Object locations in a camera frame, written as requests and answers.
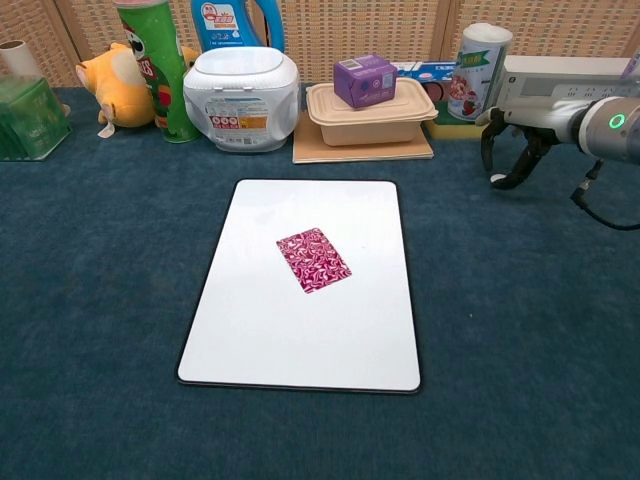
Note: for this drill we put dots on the small white round cap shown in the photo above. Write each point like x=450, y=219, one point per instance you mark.
x=497, y=178

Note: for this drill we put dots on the teal felt table cover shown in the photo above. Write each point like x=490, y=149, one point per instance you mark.
x=100, y=300

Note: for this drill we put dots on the blue cookie snack box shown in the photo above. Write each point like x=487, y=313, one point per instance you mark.
x=435, y=91

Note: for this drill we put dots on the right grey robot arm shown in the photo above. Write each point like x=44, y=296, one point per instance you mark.
x=610, y=140

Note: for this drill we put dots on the blue white toothpaste box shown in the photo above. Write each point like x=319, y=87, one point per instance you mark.
x=425, y=72

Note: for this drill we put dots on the white power strip box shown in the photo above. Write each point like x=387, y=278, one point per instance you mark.
x=565, y=67

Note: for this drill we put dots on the green transparent tea box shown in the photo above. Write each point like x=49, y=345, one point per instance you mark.
x=30, y=120

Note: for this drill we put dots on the blue detergent pump bottle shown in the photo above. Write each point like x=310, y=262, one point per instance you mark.
x=225, y=25

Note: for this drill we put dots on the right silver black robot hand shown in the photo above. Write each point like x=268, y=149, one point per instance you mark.
x=550, y=122

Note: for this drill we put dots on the orange plush toy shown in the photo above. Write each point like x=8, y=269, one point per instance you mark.
x=120, y=90

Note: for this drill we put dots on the white board black rim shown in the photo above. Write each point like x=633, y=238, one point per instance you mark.
x=300, y=340

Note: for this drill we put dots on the white wet wipes tub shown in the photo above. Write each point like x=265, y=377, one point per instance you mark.
x=240, y=100

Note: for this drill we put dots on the beige lidded lunch box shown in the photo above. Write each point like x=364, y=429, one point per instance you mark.
x=370, y=127

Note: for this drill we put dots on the cardboard paper tube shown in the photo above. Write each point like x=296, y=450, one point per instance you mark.
x=17, y=57

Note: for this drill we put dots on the white strawberry print canister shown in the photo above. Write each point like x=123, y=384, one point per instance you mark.
x=475, y=75

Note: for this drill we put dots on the purple carton box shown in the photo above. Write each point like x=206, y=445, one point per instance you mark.
x=365, y=82

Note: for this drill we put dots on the yellow green sponge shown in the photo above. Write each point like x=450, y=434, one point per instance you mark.
x=455, y=130

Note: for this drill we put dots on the green Pringles can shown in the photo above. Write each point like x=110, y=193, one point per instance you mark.
x=160, y=75

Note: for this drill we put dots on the woven wicker folding screen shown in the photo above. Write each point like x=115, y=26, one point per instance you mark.
x=375, y=25

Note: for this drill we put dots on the pink patterned card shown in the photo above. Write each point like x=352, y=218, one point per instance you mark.
x=314, y=260

